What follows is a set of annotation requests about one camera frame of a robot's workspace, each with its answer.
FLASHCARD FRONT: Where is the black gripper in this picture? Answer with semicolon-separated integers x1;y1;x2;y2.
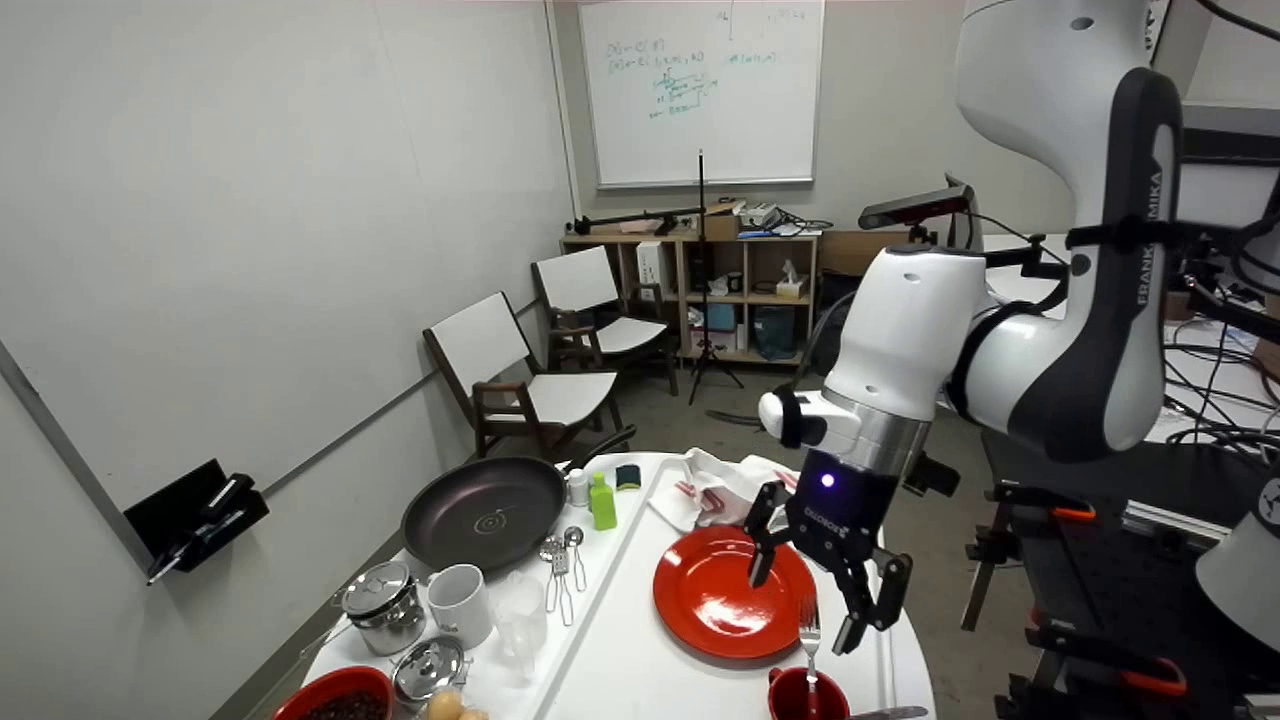
739;444;921;661

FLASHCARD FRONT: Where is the red round plate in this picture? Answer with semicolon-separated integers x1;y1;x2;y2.
648;519;820;673

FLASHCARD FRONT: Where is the white plastic tray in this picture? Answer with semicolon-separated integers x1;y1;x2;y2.
534;450;895;720

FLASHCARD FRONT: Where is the bottle with green cap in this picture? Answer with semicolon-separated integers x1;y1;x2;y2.
584;469;623;534

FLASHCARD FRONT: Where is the metal measuring spoon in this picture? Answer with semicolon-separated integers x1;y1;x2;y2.
534;519;590;633

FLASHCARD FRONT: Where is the black work table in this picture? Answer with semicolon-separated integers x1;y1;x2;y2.
956;432;1280;720

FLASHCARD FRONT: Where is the cardboard box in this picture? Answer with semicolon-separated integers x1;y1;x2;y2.
699;196;753;245
816;223;910;280

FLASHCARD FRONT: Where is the black frying pan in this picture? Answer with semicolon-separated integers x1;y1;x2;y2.
400;421;638;582

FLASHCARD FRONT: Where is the black tripod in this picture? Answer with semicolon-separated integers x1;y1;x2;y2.
680;147;753;407

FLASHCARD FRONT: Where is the white teal bar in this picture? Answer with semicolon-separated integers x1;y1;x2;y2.
1116;497;1234;553

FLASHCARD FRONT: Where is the white mug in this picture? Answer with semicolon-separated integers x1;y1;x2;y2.
425;561;499;653

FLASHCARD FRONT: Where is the white folding chair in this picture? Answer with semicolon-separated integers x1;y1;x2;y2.
528;241;680;395
418;289;623;459

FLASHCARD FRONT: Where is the black boom bar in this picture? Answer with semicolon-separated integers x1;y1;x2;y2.
975;236;1077;280

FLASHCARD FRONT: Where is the wooden shelf table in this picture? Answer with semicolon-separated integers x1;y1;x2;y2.
555;214;824;375

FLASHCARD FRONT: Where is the tan bread roll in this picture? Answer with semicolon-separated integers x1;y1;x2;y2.
418;683;493;720

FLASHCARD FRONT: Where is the small metal lidded container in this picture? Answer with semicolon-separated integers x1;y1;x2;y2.
391;633;473;713

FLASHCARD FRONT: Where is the white cone shade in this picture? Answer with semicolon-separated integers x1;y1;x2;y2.
1191;477;1280;657

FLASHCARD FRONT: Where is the red bowl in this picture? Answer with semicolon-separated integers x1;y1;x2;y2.
272;662;400;720

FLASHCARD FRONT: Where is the orange handled clamp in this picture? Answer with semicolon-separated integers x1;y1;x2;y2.
1025;616;1191;704
985;477;1103;530

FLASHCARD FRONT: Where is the wall whiteboard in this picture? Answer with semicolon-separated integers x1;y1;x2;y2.
576;0;832;192

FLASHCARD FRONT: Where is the grey wall rail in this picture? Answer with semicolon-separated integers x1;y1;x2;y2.
254;366;448;500

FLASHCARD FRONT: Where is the black wall marker tray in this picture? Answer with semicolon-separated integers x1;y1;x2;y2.
118;455;276;591

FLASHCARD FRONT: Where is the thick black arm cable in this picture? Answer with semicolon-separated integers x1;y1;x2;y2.
1191;0;1280;46

